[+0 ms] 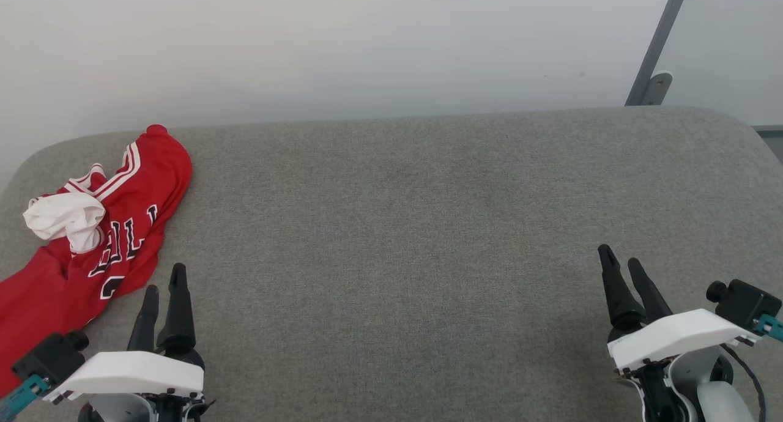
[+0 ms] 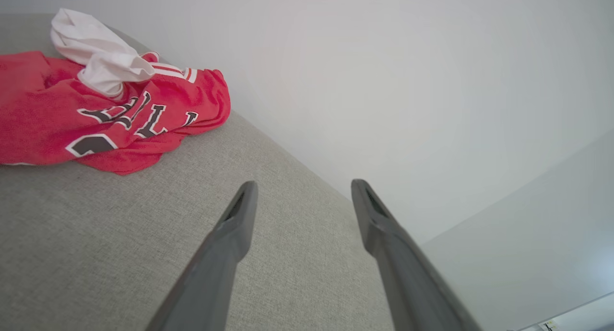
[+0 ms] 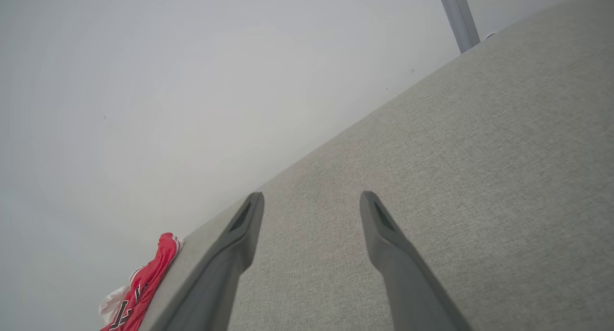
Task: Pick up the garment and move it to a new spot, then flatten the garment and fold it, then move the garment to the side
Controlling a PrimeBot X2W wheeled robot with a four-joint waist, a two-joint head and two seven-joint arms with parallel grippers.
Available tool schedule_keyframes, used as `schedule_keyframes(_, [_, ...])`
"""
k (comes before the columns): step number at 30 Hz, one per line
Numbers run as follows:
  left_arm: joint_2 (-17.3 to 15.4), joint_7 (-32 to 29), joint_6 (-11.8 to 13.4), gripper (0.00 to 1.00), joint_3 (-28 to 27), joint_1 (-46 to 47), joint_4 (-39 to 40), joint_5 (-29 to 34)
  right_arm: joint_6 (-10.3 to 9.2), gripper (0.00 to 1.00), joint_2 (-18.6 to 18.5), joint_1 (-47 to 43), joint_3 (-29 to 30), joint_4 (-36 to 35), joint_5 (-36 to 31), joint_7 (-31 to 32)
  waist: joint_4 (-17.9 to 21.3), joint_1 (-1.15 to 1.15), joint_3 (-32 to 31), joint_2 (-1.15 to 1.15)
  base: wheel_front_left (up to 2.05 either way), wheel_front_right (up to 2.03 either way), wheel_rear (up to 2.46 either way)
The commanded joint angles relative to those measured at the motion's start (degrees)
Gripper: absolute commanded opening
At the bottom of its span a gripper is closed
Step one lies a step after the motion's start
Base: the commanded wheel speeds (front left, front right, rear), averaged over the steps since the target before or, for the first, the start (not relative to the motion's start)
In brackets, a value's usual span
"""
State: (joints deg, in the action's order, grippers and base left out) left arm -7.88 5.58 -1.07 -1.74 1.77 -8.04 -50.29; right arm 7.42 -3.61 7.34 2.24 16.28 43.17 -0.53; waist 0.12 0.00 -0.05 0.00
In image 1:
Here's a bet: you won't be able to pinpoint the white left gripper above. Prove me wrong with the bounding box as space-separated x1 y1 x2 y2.
46 263 212 422

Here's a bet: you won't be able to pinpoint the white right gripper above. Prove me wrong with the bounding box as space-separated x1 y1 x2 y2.
598 245 759 422

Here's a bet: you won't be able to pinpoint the red basketball jersey white sleeves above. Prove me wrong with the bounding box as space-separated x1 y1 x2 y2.
0 124 193 398

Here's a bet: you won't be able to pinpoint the dark grey skirting strip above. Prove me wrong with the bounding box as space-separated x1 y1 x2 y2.
754 125 783 163

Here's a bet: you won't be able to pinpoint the grey fabric sofa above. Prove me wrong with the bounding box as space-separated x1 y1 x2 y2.
0 106 783 422

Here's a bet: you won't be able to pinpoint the right camera cable teal plug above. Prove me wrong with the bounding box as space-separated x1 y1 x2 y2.
753 314 783 342

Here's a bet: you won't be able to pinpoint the camera cable teal plug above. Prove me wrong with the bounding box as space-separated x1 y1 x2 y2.
753 314 783 342
0 373 51 418

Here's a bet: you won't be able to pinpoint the left camera cable teal plug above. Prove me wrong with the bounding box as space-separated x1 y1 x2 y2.
0 373 51 418

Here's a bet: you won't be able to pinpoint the grey post bracket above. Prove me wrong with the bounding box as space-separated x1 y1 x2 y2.
640 72 674 107

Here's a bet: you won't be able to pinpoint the grey metal post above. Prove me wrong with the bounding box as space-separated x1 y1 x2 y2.
625 0 692 107

